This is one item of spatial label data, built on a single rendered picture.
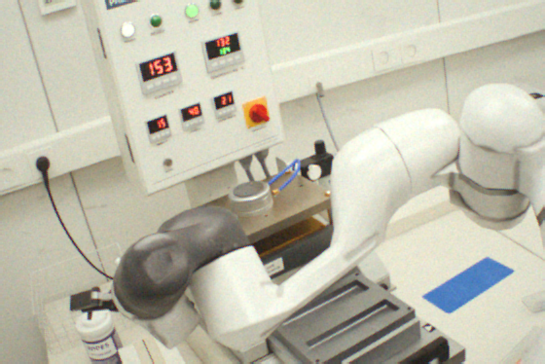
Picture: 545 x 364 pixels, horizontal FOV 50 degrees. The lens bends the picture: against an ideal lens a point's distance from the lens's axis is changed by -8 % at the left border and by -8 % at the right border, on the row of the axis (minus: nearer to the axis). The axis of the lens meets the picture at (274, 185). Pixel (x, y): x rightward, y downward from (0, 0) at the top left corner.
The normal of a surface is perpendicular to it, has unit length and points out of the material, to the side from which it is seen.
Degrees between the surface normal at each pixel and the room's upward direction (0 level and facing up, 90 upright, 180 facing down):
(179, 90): 90
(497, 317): 0
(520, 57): 90
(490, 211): 114
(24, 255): 90
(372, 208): 67
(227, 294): 56
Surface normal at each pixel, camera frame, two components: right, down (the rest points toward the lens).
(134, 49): 0.50, 0.29
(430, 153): 0.28, -0.05
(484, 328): -0.18, -0.89
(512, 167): -0.14, 0.67
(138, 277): -0.25, -0.01
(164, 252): 0.13, -0.25
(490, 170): -0.41, 0.65
